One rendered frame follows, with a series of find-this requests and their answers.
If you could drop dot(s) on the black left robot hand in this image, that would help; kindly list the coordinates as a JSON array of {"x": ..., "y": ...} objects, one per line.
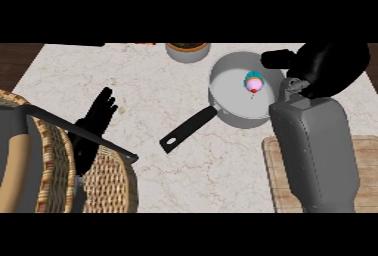
[{"x": 96, "y": 116}]

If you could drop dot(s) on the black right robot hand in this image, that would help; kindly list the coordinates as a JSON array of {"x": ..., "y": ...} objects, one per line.
[{"x": 329, "y": 65}]

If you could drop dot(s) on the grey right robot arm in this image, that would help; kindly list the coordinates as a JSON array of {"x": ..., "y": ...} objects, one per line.
[{"x": 315, "y": 150}]

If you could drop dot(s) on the pink cupcake with teal wrapper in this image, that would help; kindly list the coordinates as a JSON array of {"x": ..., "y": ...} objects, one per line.
[{"x": 254, "y": 82}]

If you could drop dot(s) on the pale wooden cutting board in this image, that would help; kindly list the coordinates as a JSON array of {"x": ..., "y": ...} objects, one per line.
[{"x": 366, "y": 173}]

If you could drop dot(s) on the woven wicker basket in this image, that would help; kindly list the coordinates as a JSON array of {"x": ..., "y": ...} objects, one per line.
[{"x": 111, "y": 183}]

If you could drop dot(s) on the flat black object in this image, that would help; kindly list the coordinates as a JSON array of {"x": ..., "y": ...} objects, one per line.
[{"x": 81, "y": 44}]

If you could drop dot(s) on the beige wooden cylinder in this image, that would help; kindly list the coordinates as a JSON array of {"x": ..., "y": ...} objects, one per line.
[{"x": 15, "y": 173}]

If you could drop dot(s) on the small orange object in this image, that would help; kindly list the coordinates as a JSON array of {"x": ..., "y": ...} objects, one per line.
[{"x": 143, "y": 43}]

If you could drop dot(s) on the grey bowl with orange rim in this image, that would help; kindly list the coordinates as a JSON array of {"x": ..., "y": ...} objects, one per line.
[{"x": 186, "y": 53}]

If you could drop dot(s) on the dark grey frame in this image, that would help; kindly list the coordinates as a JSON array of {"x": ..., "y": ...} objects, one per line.
[{"x": 19, "y": 126}]

